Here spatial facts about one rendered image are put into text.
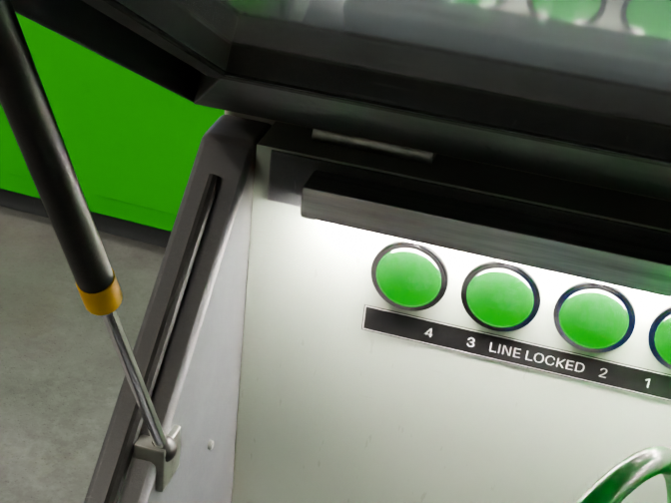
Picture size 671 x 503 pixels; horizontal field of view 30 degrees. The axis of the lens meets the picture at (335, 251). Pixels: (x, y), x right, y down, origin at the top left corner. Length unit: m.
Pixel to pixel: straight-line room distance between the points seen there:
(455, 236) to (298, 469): 0.25
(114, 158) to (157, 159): 0.13
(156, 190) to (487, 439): 2.62
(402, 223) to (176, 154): 2.61
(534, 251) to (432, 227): 0.06
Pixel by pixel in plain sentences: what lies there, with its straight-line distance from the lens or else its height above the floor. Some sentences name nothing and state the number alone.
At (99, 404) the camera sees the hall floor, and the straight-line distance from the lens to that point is 2.96.
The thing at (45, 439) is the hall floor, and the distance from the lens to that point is 2.87.
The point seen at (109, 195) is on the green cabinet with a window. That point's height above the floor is 0.15.
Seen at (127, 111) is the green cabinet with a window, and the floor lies 0.42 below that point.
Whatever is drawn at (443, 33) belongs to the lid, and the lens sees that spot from 0.48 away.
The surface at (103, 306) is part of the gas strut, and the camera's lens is 0.62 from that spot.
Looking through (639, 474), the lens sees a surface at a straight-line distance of 0.61.
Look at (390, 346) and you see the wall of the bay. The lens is 0.85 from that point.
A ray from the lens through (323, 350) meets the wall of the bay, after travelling 0.86.
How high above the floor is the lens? 1.79
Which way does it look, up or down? 30 degrees down
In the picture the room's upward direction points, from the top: 6 degrees clockwise
